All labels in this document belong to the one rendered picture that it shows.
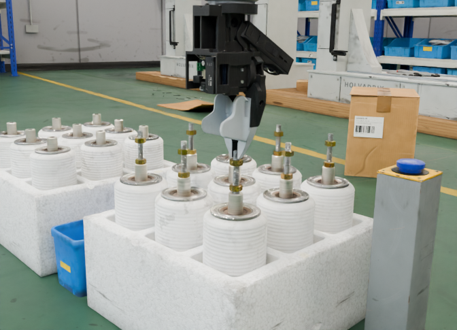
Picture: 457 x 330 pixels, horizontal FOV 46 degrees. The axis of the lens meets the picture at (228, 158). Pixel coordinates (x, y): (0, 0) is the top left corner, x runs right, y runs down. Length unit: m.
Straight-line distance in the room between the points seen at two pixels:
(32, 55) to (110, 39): 1.03
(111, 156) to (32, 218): 0.22
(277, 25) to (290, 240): 3.39
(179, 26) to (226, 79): 4.59
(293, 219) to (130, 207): 0.28
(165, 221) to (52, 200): 0.38
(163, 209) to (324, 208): 0.28
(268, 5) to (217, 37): 3.41
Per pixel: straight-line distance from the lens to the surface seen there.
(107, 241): 0.95
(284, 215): 0.84
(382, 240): 0.84
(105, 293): 1.00
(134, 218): 0.94
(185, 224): 0.84
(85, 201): 1.20
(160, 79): 5.25
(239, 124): 0.73
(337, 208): 0.94
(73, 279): 1.11
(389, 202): 0.82
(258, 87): 0.72
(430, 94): 3.06
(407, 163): 0.81
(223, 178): 0.96
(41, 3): 7.07
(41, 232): 1.18
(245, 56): 0.71
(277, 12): 4.16
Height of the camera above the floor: 0.51
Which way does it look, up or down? 13 degrees down
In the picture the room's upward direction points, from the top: 1 degrees clockwise
